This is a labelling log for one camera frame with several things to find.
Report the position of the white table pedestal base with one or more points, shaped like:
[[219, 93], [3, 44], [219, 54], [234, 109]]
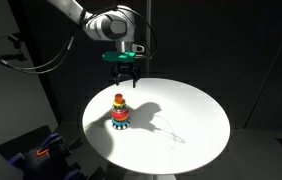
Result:
[[149, 176]]

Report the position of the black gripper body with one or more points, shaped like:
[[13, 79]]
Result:
[[125, 68]]

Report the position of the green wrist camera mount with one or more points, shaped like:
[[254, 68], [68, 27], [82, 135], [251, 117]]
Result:
[[117, 56]]

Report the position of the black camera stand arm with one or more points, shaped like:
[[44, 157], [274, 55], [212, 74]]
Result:
[[14, 56]]

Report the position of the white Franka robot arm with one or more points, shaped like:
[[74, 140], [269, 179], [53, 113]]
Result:
[[101, 28]]

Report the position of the black white striped stacker base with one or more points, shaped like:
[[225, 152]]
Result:
[[120, 127]]

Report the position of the orange hook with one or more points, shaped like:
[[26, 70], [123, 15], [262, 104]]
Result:
[[42, 152]]

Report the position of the orange stacker rod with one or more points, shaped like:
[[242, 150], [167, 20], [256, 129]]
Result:
[[119, 98]]

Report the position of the black purple equipment assembly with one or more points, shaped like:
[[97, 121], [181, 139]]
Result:
[[47, 165]]

